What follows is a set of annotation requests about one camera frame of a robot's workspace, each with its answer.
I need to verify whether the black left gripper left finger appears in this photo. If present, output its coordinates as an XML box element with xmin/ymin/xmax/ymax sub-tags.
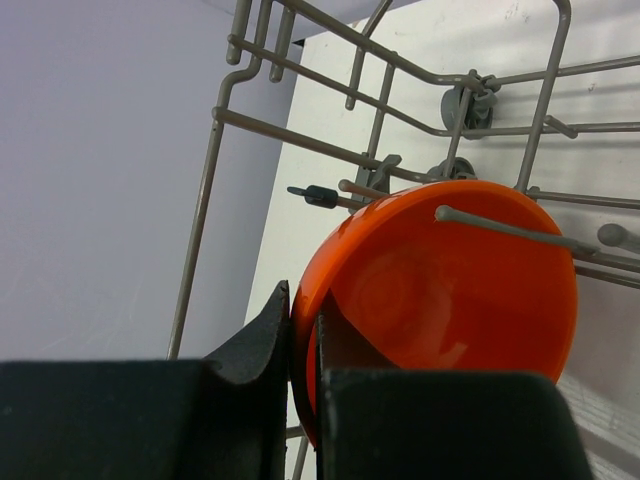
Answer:
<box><xmin>1</xmin><ymin>282</ymin><xmax>290</xmax><ymax>479</ymax></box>

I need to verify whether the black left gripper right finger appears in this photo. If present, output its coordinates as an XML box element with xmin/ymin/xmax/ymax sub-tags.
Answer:
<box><xmin>316</xmin><ymin>312</ymin><xmax>593</xmax><ymax>479</ymax></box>

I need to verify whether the orange bowl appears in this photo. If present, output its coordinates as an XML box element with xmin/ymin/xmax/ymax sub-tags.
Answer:
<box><xmin>290</xmin><ymin>180</ymin><xmax>578</xmax><ymax>440</ymax></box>

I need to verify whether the grey wire dish rack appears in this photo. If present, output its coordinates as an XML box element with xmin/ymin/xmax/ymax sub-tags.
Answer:
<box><xmin>167</xmin><ymin>0</ymin><xmax>640</xmax><ymax>480</ymax></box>

